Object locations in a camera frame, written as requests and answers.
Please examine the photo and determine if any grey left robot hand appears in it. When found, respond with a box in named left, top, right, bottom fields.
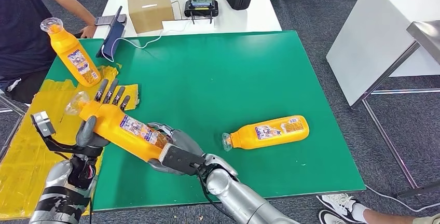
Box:
left=75, top=78, right=131, bottom=149

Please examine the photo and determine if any person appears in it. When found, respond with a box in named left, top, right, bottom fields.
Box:
left=0, top=0, right=99, bottom=105

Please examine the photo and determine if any person's leg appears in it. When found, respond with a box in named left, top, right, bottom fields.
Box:
left=354, top=202, right=440, bottom=224

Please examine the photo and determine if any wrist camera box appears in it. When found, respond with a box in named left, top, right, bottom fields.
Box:
left=31, top=111, right=57, bottom=138
left=158, top=143, right=207, bottom=177

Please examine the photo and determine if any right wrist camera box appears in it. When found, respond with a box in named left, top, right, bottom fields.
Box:
left=158, top=143, right=207, bottom=177

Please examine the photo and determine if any white floor cable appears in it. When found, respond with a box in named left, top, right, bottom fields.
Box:
left=364, top=185, right=440, bottom=214

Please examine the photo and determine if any person's left hand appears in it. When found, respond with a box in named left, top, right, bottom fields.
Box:
left=80, top=24, right=98, bottom=39

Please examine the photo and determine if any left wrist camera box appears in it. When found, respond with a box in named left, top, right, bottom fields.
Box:
left=31, top=111, right=57, bottom=138

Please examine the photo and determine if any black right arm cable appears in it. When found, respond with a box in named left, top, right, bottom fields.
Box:
left=197, top=165, right=238, bottom=223

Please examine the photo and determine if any grey metal chair frame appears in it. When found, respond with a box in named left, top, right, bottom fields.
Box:
left=0, top=93, right=28, bottom=155

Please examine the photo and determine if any thin white cable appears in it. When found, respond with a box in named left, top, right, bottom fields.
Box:
left=101, top=19, right=193, bottom=63

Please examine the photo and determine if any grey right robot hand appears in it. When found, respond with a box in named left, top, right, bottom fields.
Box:
left=147, top=122, right=207, bottom=177

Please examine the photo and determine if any tablet in navy folio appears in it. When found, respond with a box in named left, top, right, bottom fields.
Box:
left=96, top=6, right=127, bottom=59

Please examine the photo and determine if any brown cardboard box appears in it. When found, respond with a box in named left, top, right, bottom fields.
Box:
left=126, top=0, right=175, bottom=34

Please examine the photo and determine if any yellow taped cardboard sheet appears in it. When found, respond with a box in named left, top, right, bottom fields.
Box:
left=0, top=65, right=140, bottom=221

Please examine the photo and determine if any stainless steel table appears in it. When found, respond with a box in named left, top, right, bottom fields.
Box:
left=350, top=20, right=440, bottom=199

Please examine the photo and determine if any black controller with screen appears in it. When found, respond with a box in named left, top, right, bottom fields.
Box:
left=184, top=0, right=219, bottom=25

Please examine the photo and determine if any large white table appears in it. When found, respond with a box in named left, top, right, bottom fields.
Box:
left=326, top=0, right=440, bottom=108

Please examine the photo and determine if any grey smartphone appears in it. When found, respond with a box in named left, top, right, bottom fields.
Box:
left=94, top=13, right=128, bottom=26

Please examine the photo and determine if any green table mat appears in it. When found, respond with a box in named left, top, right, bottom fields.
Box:
left=43, top=31, right=366, bottom=213

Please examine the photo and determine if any white sneaker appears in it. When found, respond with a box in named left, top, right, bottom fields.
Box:
left=318, top=209, right=349, bottom=224
left=316, top=193, right=367, bottom=224

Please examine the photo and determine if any orange bottle with clear cap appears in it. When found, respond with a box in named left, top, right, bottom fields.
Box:
left=39, top=17, right=102, bottom=88
left=65, top=91, right=173, bottom=163
left=222, top=115, right=310, bottom=152

